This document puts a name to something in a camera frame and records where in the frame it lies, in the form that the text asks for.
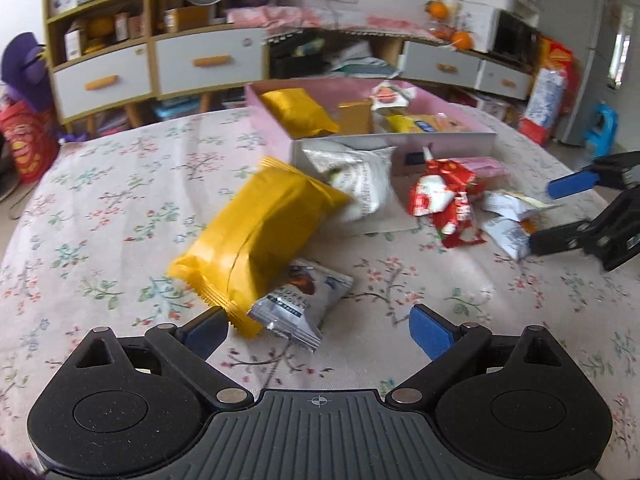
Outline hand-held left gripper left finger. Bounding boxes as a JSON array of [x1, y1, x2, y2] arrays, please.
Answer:
[[70, 306, 253, 411]]

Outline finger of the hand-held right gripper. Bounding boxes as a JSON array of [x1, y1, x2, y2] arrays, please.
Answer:
[[529, 217, 599, 260], [546, 166, 603, 199]]

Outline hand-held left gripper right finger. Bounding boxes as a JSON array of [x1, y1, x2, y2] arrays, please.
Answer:
[[385, 304, 571, 411]]

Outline small white snack packet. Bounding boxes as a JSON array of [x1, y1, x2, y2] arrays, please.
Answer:
[[482, 215, 534, 261], [480, 189, 562, 222]]

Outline pink snack packet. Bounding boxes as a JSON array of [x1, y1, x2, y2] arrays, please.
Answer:
[[452, 156, 507, 181]]

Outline silver chocolate snack packet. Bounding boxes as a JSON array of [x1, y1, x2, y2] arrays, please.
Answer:
[[246, 258, 355, 354]]

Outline large yellow snack packet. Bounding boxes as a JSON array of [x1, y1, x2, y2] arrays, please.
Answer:
[[167, 156, 354, 339], [260, 88, 342, 139]]

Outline pink cardboard box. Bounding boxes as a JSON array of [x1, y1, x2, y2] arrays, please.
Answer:
[[244, 77, 498, 235]]

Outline white green-print snack packet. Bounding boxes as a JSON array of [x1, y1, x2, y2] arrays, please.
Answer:
[[301, 141, 397, 224]]

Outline yellow chips packet blue label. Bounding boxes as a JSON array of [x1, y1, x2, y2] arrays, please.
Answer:
[[384, 113, 442, 135]]

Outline orange snack packet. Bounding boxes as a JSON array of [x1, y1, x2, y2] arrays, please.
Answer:
[[337, 100, 374, 136]]

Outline blue white printed carton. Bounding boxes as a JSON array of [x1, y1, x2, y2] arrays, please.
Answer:
[[519, 67, 569, 146]]

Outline white printed toy box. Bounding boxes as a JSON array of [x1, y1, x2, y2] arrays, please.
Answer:
[[475, 95, 511, 121]]

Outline red yellow printed box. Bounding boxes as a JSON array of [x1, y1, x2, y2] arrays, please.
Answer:
[[537, 35, 576, 91]]

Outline white cabinet drawer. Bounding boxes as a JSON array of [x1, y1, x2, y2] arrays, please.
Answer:
[[52, 44, 154, 119], [402, 41, 484, 86], [477, 60, 534, 100], [155, 28, 266, 99]]

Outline grey refrigerator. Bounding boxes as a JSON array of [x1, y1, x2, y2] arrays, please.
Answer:
[[555, 0, 640, 147]]

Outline black microwave oven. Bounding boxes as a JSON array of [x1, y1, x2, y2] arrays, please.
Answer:
[[492, 10, 541, 69]]

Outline low wooden stand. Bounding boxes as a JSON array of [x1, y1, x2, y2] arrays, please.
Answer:
[[265, 25, 536, 107]]

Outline clear bin blue lid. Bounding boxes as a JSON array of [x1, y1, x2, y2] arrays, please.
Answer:
[[152, 97, 201, 121]]

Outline pile of white papers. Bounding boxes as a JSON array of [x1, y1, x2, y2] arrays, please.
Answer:
[[330, 42, 401, 79]]

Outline red printed bag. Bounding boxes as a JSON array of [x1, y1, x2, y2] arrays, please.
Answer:
[[0, 100, 61, 184]]

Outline black storage box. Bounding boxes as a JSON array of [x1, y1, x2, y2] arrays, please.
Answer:
[[270, 35, 326, 79]]

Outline pink cloth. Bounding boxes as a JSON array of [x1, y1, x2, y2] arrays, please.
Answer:
[[225, 5, 437, 42]]

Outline wooden shelf cabinet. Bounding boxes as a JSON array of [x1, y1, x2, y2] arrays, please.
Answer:
[[42, 0, 267, 137]]

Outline yellow shelf item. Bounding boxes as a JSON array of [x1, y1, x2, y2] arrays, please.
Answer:
[[85, 17, 116, 54]]

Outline small brown box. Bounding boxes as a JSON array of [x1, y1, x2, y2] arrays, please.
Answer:
[[114, 11, 144, 41]]

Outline small white carton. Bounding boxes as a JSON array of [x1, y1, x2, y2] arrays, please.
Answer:
[[64, 22, 86, 61]]

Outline purple plush toy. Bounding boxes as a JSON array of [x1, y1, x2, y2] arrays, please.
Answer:
[[0, 32, 57, 112]]

